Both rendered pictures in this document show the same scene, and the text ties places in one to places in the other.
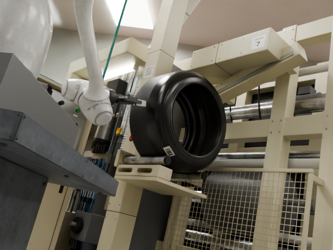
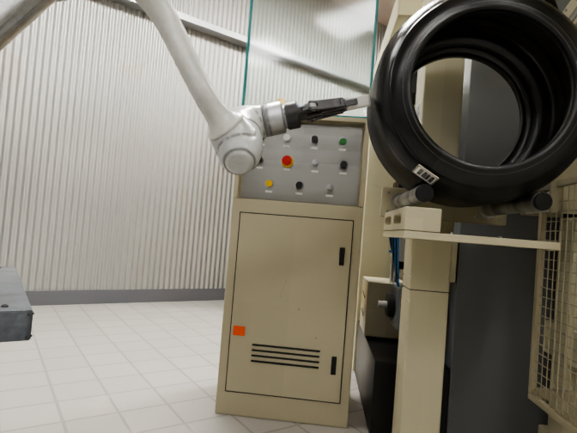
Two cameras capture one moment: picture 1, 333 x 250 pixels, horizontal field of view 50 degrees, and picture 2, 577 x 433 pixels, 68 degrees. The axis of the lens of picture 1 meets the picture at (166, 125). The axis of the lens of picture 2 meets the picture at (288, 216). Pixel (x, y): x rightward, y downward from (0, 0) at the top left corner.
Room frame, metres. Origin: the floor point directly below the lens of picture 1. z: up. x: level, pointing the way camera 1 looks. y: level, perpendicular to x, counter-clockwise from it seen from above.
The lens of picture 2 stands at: (0.75, -0.54, 0.78)
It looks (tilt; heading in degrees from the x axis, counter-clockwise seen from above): 2 degrees up; 44
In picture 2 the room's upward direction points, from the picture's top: 5 degrees clockwise
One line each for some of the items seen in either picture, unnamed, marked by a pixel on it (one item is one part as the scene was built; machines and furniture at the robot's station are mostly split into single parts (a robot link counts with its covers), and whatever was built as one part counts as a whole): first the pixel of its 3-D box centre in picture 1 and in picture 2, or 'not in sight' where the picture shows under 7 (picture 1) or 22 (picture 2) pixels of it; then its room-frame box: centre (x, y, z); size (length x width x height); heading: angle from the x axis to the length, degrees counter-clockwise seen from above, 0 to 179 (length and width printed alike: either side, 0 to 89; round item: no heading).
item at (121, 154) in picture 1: (143, 167); (442, 206); (2.10, 0.07, 0.90); 0.40 x 0.03 x 0.10; 130
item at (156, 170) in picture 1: (142, 172); (408, 221); (1.87, 0.07, 0.83); 0.36 x 0.09 x 0.06; 40
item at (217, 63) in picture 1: (237, 59); not in sight; (2.06, -0.35, 1.71); 0.61 x 0.25 x 0.15; 40
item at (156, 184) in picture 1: (160, 186); (458, 238); (1.96, -0.04, 0.80); 0.37 x 0.36 x 0.02; 130
